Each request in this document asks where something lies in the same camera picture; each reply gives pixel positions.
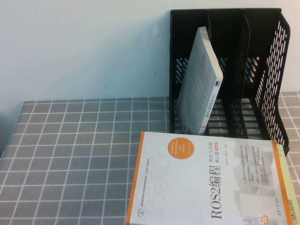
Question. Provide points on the white self-driving car book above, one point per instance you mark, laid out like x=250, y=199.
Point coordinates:
x=199, y=84

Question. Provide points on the black plastic book stand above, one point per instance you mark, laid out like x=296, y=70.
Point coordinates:
x=257, y=35

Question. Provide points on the yellow-green book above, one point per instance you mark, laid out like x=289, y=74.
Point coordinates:
x=290, y=187

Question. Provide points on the grey checked tablecloth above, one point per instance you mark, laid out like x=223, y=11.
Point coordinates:
x=70, y=145

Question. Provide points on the white orange ROS2 book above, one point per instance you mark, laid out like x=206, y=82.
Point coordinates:
x=199, y=187

